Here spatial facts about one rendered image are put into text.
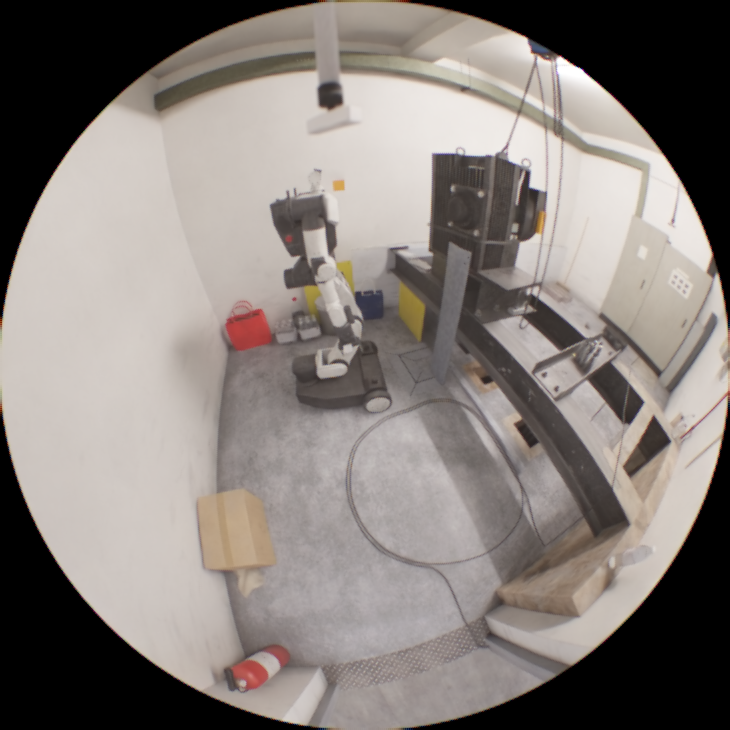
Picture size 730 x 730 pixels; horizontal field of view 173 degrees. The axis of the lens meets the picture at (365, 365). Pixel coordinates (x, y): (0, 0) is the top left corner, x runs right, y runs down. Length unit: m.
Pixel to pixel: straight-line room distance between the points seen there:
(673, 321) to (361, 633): 4.39
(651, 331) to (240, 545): 4.71
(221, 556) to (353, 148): 2.93
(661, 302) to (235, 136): 4.91
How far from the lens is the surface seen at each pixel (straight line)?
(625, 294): 4.22
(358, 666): 1.61
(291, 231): 1.17
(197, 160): 2.34
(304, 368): 1.64
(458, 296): 1.47
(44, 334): 1.10
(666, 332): 4.14
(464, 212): 1.45
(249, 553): 1.33
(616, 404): 2.05
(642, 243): 4.15
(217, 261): 2.37
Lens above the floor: 1.44
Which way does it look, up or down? 45 degrees down
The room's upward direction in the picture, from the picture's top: 4 degrees counter-clockwise
